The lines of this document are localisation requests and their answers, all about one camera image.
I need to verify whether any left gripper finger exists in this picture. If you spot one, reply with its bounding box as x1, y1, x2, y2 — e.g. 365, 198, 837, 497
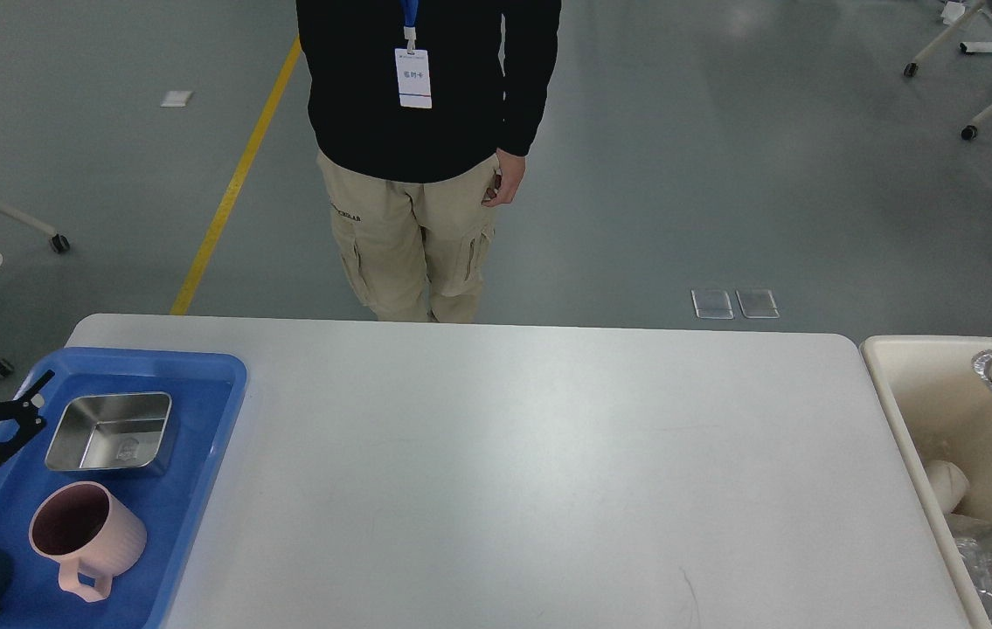
0, 370, 56, 474

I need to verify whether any square stainless steel tray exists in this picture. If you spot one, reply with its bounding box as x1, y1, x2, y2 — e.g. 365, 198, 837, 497
45, 391, 177, 477

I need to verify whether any pink ribbed mug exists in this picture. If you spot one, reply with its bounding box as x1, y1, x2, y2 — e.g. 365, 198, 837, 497
28, 481, 148, 604

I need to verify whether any blue plastic tray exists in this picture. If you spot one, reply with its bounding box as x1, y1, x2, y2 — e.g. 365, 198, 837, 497
0, 347, 247, 628

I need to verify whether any white floor label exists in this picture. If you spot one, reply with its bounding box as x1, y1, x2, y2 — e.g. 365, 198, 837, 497
159, 89, 193, 108

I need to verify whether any person in black sweater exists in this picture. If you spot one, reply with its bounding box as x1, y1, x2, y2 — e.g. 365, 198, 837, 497
295, 1, 562, 323

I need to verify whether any floor socket plate left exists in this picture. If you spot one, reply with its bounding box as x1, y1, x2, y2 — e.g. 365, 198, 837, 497
690, 289, 735, 320

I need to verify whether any floor socket plate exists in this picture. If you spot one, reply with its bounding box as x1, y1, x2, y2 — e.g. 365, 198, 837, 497
690, 289, 735, 320
735, 289, 780, 319

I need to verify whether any floor socket plate right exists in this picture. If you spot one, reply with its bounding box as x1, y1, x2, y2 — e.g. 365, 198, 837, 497
735, 289, 780, 319

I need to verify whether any beige plastic bin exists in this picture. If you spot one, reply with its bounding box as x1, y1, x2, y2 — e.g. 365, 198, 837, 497
862, 335, 992, 628

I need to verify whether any white cup in bin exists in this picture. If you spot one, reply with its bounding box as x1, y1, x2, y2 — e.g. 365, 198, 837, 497
924, 460, 971, 516

